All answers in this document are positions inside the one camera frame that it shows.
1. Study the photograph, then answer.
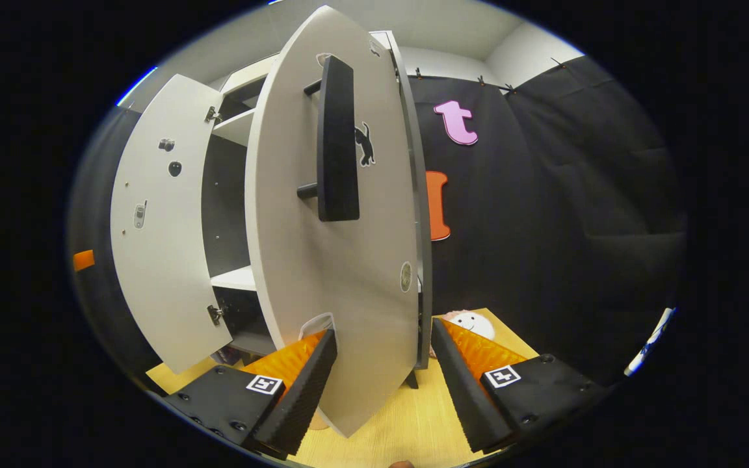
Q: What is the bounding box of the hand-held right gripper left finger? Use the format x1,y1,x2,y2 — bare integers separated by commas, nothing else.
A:
163,330,338,460

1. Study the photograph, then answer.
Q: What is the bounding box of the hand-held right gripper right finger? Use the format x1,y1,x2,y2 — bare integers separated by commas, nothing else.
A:
431,318,609,454

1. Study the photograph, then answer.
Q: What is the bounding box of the pink smiling plush toy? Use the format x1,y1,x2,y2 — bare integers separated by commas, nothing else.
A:
443,311,497,342

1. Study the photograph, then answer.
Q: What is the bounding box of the white cabinet shelf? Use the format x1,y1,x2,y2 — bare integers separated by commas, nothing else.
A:
211,265,258,291
213,109,256,147

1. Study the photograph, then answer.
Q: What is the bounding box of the white cabinet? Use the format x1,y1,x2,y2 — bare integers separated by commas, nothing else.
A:
202,29,434,389

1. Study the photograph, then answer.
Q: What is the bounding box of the row of small bottles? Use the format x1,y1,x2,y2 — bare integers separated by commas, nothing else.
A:
625,307,676,376

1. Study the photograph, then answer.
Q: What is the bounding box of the black backdrop cloth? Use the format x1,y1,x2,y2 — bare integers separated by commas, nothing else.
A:
68,55,687,391

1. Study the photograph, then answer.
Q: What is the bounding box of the white cabinet flap door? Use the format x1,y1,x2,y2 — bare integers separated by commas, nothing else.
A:
218,55,281,93

